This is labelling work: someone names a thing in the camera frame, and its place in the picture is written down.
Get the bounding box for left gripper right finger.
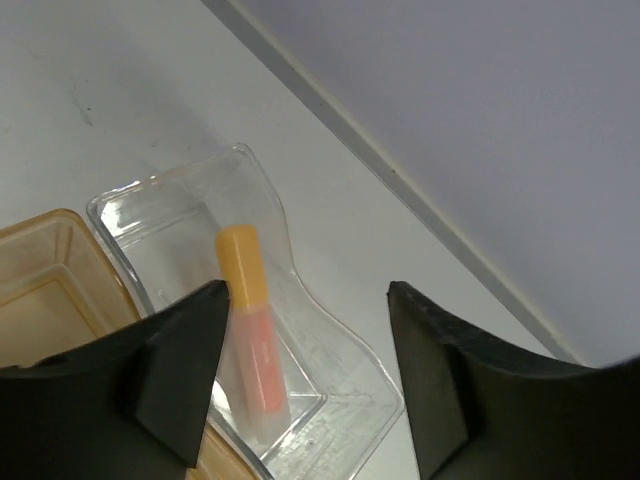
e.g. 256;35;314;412
387;281;639;479

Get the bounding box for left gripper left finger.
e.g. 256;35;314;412
1;280;230;479

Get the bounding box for orange highlighter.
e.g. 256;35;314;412
215;224;290;444

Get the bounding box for amber plastic bin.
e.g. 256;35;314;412
1;209;258;479

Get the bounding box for clear plastic bin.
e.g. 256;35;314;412
87;144;403;479

